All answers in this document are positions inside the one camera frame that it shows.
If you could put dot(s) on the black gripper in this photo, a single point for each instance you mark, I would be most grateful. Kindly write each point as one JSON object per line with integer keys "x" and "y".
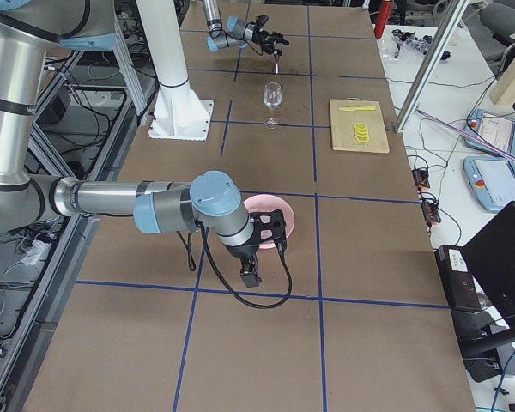
{"x": 242, "y": 253}
{"x": 259, "y": 36}

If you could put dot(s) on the clear wine glass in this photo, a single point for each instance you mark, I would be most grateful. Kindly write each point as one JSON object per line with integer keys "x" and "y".
{"x": 272, "y": 98}

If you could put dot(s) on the pink bowl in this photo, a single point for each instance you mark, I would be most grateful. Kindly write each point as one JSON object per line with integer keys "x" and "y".
{"x": 267, "y": 203}

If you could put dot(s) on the yellow plastic knife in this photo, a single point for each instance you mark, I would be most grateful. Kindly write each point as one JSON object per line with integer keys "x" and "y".
{"x": 357, "y": 108}

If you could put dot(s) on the bamboo cutting board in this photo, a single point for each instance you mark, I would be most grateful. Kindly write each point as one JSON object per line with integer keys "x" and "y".
{"x": 342, "y": 127}

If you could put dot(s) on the lemon slice leftmost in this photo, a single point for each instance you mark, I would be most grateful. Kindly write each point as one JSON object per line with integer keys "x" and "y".
{"x": 362, "y": 139}

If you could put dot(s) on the orange connector block near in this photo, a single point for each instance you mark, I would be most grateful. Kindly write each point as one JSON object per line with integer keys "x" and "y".
{"x": 430, "y": 211}

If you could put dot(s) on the orange connector block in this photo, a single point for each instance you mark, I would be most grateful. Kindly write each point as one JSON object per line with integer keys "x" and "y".
{"x": 430, "y": 211}
{"x": 421, "y": 178}

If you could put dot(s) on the orange connector block far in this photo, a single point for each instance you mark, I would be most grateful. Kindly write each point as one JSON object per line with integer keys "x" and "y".
{"x": 421, "y": 178}

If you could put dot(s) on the black box with label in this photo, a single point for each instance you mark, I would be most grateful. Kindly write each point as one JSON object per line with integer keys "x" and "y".
{"x": 458, "y": 283}

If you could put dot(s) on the blue teach pendant far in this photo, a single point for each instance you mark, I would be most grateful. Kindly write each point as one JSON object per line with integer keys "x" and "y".
{"x": 493, "y": 128}

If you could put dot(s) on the blue teach pendant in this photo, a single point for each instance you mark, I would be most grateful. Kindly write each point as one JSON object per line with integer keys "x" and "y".
{"x": 492, "y": 180}
{"x": 493, "y": 128}

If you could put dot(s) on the black laptop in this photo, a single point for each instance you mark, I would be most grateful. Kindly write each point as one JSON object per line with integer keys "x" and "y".
{"x": 490, "y": 258}

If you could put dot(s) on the blue teach pendant near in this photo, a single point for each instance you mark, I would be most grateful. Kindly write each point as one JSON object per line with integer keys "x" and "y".
{"x": 492, "y": 180}

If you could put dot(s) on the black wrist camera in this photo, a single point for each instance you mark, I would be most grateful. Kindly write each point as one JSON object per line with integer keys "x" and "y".
{"x": 269, "y": 228}
{"x": 261, "y": 20}

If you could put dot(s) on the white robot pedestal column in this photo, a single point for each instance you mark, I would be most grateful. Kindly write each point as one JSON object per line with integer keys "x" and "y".
{"x": 161, "y": 29}

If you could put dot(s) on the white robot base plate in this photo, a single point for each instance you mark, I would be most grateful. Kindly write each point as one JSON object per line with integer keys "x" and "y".
{"x": 181, "y": 115}

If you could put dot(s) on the aluminium frame post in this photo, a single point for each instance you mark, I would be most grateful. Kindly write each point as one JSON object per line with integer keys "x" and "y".
{"x": 448, "y": 24}

